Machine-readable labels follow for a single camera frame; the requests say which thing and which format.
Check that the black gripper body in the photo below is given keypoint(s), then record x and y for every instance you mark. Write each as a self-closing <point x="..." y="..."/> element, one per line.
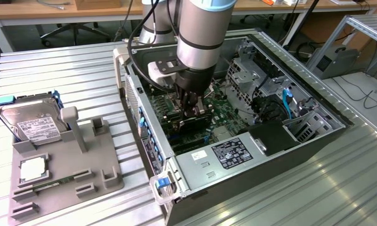
<point x="194" y="78"/>

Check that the graphics card with metal bracket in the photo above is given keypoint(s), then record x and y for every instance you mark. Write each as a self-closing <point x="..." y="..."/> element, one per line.
<point x="195" y="124"/>

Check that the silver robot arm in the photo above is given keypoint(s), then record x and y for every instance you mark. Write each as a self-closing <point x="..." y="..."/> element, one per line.
<point x="202" y="33"/>

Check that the open socket cover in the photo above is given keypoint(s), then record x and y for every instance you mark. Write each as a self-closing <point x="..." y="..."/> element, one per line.
<point x="208" y="90"/>

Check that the green motherboard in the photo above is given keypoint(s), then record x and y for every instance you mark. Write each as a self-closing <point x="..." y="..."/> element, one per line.
<point x="230" y="113"/>

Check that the silver chipset heatsink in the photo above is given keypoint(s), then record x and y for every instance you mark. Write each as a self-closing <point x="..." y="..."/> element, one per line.
<point x="223" y="133"/>

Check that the metal drive cage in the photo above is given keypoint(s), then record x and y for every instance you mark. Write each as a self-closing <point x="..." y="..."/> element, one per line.
<point x="242" y="77"/>

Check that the grey power supply unit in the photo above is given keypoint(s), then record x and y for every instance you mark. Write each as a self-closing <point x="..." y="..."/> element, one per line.
<point x="202" y="164"/>

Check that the black fan shroud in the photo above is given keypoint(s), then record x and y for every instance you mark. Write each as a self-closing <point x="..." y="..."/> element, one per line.
<point x="274" y="139"/>

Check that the black chair base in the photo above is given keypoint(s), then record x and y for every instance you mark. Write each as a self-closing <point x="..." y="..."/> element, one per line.
<point x="255" y="17"/>

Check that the open black PC case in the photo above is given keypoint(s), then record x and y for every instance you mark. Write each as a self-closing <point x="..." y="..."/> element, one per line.
<point x="270" y="169"/>

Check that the grey disk bay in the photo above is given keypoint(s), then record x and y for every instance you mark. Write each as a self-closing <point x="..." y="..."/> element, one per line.
<point x="304" y="131"/>

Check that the blue case latch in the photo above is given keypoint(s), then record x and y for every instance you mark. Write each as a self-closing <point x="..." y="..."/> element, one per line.
<point x="163" y="183"/>

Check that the orange small box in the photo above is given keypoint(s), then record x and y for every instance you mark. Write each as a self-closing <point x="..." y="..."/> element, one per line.
<point x="272" y="2"/>

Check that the black office chair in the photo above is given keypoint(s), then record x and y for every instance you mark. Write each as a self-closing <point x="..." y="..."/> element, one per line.
<point x="75" y="29"/>

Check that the brown cardboard box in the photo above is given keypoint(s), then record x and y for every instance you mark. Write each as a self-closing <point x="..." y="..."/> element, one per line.
<point x="98" y="4"/>

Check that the grey computer tower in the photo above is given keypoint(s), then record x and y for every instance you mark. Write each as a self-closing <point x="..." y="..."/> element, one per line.
<point x="336" y="63"/>

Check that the grey parts rack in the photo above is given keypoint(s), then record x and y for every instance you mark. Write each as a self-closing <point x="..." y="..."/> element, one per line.
<point x="66" y="164"/>

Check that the long wooden desk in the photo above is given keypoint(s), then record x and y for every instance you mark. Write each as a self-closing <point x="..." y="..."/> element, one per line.
<point x="318" y="9"/>

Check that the silver hard disk drive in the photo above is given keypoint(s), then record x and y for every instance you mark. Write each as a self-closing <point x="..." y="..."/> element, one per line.
<point x="31" y="122"/>

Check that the green RAM stick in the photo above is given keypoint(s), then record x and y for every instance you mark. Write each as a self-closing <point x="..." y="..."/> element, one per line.
<point x="55" y="184"/>

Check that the silver CPU chip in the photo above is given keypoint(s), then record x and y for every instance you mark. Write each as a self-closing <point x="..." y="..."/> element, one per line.
<point x="34" y="170"/>

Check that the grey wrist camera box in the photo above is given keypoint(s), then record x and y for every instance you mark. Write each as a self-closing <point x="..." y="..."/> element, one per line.
<point x="160" y="75"/>

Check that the aluminium frame rack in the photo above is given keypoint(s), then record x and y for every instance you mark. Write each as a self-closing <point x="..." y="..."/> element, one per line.
<point x="364" y="26"/>

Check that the wooden desk with white frame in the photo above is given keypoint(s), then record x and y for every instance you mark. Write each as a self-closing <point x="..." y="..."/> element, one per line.
<point x="26" y="11"/>

